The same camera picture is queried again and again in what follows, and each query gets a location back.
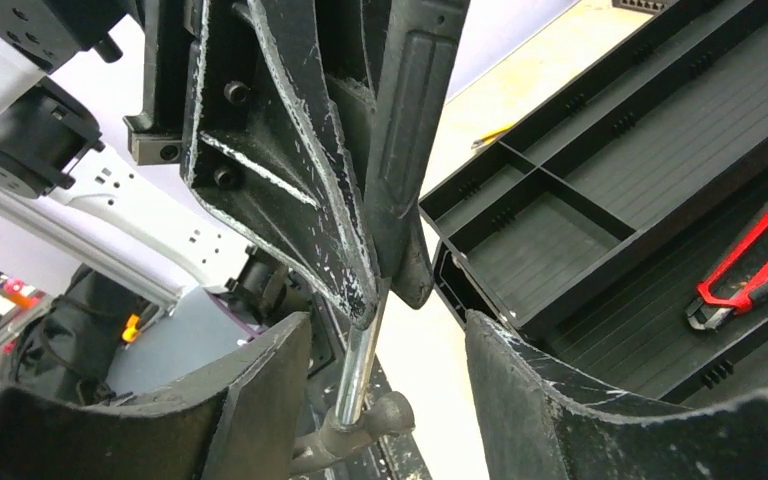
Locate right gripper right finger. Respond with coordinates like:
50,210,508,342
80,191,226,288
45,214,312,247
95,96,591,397
465,310,768,479

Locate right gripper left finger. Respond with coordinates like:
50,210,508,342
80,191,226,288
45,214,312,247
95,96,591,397
0,312,311,479

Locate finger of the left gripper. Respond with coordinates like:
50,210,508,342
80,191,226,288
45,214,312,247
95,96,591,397
327,1,469,309
181,1,379,328

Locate yellow handled pliers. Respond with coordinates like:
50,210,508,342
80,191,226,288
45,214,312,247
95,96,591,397
470,123,516,150

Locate small claw hammer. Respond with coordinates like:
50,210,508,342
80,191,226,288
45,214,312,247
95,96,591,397
290,278,416,477

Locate black plastic toolbox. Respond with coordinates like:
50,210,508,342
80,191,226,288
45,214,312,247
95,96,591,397
421,1,768,406

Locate red black utility knife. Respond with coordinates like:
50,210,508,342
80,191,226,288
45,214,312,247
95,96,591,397
685,200,768,331

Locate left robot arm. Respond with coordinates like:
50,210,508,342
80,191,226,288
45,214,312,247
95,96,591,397
0,1,469,329

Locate black network switch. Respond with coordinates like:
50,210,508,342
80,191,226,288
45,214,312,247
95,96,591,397
612,0,675,15

